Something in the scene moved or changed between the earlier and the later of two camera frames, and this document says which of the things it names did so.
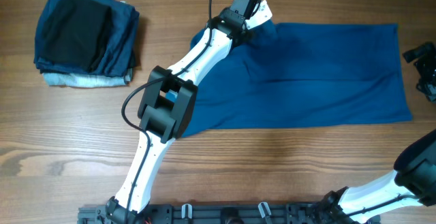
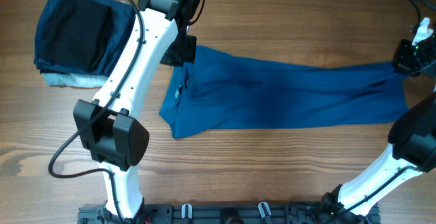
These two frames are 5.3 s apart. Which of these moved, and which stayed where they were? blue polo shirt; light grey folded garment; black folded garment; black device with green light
Moved: blue polo shirt
Stayed: black device with green light; black folded garment; light grey folded garment
